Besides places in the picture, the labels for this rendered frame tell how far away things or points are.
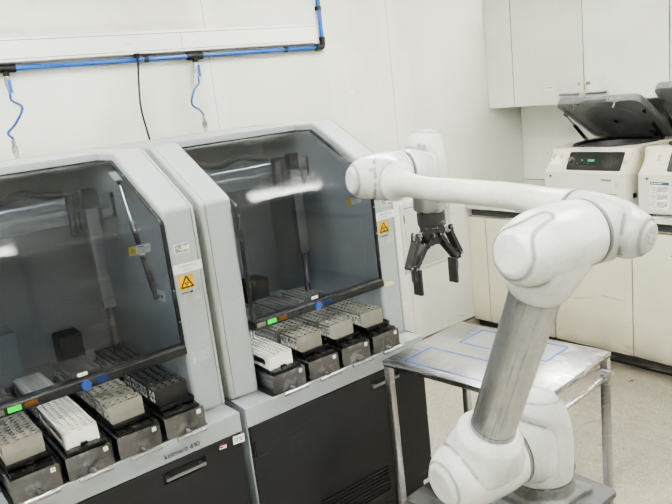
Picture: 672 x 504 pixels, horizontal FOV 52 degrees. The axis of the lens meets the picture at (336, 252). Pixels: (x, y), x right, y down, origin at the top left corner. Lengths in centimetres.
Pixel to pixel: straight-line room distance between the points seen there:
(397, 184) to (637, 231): 56
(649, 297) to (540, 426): 248
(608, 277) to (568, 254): 297
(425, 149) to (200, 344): 104
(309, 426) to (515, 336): 133
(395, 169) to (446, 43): 302
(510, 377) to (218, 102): 248
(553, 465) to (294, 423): 107
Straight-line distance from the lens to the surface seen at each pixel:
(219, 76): 359
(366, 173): 165
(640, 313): 420
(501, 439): 158
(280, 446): 253
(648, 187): 400
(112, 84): 336
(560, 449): 177
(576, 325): 445
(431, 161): 176
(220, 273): 234
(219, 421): 236
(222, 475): 244
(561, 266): 126
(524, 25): 470
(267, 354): 248
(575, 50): 449
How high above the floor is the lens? 174
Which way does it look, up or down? 13 degrees down
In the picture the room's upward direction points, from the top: 7 degrees counter-clockwise
